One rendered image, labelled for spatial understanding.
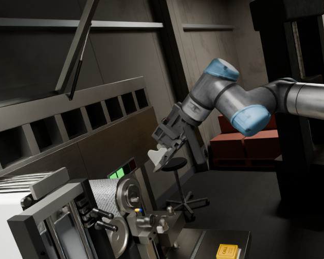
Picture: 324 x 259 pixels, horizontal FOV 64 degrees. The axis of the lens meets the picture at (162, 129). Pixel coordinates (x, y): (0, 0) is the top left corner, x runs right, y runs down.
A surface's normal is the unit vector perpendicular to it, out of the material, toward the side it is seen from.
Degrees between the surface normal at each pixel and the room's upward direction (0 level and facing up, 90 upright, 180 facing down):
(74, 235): 90
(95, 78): 90
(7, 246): 90
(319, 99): 66
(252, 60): 90
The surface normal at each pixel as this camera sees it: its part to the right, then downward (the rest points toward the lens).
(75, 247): 0.86, -0.14
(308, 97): -0.82, -0.10
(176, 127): -0.43, 0.29
